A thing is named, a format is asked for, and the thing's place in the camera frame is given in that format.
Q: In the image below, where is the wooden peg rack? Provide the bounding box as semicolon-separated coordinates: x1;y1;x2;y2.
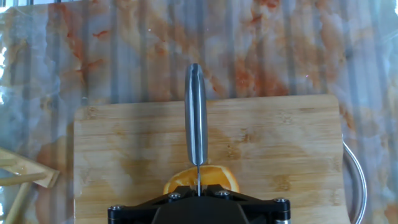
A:
0;146;61;224

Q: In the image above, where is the wooden cutting board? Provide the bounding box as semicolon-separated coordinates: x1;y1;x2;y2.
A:
73;94;368;224

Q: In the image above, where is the cut orange piece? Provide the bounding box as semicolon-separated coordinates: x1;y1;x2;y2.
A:
162;164;241;195

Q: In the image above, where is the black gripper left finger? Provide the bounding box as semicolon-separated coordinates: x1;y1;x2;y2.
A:
108;185;198;224

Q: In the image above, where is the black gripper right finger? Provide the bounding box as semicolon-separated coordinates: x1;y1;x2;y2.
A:
201;184;292;224

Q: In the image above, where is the steel cleaver knife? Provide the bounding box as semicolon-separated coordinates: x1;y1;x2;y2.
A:
184;63;208;197

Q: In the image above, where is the marble pattern plastic mat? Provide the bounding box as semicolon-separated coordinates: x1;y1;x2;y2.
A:
0;0;398;224

